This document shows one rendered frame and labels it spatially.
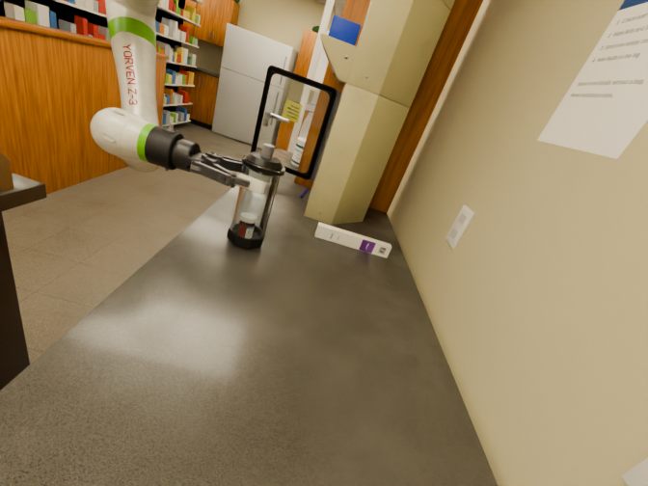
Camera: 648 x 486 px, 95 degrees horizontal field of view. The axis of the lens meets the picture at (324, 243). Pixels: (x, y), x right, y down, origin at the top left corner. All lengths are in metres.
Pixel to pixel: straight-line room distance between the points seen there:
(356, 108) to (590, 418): 0.91
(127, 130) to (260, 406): 0.65
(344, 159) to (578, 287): 0.75
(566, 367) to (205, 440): 0.52
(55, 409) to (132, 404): 0.08
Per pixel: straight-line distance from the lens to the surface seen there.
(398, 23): 1.08
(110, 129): 0.86
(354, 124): 1.06
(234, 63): 6.22
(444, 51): 1.49
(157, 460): 0.48
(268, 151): 0.76
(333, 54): 1.06
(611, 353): 0.56
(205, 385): 0.53
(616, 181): 0.64
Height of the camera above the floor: 1.37
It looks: 26 degrees down
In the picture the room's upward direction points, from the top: 20 degrees clockwise
